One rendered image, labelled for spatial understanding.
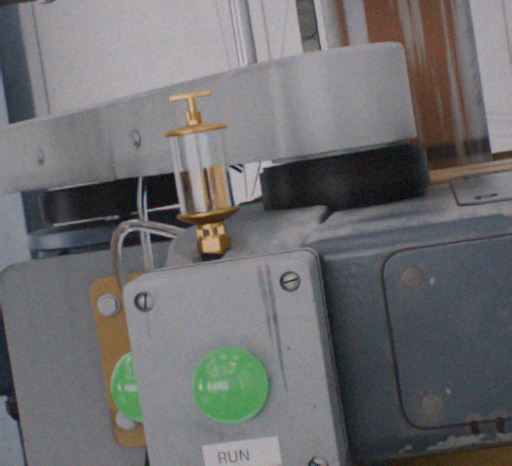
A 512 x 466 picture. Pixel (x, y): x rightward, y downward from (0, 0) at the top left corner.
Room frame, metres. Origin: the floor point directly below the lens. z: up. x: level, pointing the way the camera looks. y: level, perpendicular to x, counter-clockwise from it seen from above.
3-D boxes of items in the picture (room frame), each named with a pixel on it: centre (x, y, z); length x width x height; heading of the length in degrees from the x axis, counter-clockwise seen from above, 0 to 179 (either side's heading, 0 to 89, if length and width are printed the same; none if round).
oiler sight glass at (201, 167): (0.60, 0.02, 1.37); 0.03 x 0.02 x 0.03; 82
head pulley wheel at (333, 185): (0.72, -0.05, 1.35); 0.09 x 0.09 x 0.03
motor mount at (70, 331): (0.98, 0.05, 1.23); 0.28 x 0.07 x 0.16; 82
